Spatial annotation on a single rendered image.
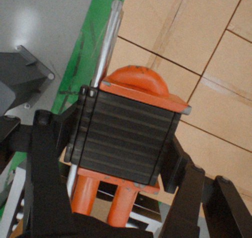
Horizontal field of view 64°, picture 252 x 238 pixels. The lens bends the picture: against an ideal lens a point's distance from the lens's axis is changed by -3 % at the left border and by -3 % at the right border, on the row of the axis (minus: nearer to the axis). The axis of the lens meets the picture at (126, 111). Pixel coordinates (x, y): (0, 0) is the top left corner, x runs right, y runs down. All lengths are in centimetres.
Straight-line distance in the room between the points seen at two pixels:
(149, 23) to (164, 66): 17
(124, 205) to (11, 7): 149
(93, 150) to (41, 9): 138
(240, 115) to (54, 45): 115
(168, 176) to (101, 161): 6
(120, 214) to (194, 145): 77
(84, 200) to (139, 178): 6
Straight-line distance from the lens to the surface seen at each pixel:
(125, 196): 21
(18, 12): 157
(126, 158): 18
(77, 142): 17
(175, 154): 16
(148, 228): 111
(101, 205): 26
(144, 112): 16
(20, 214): 126
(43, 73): 147
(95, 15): 142
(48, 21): 149
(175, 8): 87
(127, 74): 17
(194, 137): 95
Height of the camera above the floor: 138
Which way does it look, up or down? 75 degrees down
